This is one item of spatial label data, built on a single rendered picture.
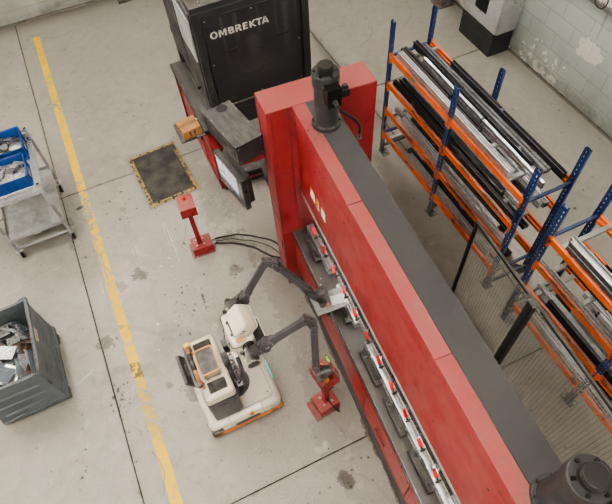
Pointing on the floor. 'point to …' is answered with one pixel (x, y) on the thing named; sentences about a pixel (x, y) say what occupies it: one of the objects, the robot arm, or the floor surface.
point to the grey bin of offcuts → (15, 363)
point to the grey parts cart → (30, 204)
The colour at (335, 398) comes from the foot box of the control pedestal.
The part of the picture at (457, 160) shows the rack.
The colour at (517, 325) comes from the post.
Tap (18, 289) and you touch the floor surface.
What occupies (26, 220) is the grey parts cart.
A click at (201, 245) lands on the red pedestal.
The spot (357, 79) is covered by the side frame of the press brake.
